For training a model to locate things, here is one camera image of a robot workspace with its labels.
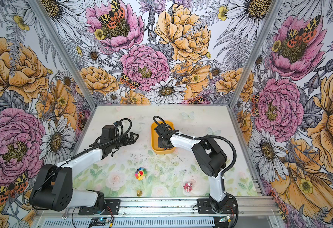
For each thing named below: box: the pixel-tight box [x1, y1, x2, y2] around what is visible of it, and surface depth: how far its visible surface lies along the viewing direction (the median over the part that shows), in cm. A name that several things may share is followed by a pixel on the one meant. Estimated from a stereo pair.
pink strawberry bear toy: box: [183, 182, 193, 193], surface depth 79 cm
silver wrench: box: [61, 207, 69, 220], surface depth 73 cm
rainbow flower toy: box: [134, 167, 147, 181], surface depth 86 cm
